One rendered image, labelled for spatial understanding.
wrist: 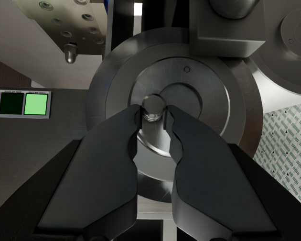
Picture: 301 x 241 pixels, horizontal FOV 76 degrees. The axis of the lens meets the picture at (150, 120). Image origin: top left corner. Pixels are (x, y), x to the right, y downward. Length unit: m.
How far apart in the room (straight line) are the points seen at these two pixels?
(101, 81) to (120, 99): 0.02
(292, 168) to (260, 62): 0.18
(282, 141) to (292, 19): 0.17
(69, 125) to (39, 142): 0.08
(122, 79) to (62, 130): 0.38
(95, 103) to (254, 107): 0.13
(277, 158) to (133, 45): 0.27
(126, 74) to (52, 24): 0.36
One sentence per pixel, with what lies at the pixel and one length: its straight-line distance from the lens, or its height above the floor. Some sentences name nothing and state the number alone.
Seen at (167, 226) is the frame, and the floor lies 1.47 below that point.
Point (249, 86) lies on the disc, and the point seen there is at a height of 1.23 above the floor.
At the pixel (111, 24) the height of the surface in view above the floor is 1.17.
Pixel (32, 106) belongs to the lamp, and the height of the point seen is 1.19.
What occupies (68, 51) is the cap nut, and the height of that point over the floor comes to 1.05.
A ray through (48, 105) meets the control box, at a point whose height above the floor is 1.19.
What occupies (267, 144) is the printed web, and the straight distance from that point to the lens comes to 0.37.
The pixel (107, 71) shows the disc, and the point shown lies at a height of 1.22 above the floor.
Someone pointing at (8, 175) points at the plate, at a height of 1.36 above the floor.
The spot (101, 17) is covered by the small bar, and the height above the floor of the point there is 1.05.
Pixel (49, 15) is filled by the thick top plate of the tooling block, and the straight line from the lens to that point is 0.48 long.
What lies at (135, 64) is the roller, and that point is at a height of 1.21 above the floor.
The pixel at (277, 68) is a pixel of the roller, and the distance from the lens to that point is 0.21.
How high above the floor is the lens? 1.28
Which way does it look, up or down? 7 degrees down
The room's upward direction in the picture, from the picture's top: 178 degrees counter-clockwise
